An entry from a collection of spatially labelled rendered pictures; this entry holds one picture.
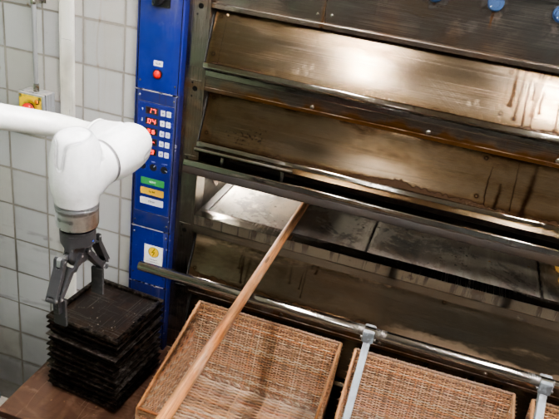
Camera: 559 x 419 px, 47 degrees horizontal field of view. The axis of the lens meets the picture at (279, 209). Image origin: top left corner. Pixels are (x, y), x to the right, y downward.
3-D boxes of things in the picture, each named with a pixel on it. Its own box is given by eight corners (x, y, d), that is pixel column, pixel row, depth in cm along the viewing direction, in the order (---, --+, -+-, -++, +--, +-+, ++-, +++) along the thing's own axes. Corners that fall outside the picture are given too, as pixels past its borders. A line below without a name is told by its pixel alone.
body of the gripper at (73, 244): (75, 212, 141) (76, 248, 146) (49, 229, 134) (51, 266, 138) (104, 221, 139) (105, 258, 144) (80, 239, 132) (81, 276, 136)
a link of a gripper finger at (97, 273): (91, 266, 149) (92, 264, 150) (91, 291, 152) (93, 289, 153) (101, 270, 148) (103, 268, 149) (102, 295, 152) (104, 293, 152)
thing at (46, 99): (31, 113, 231) (30, 86, 227) (56, 119, 229) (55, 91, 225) (17, 118, 225) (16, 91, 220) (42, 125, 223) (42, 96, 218)
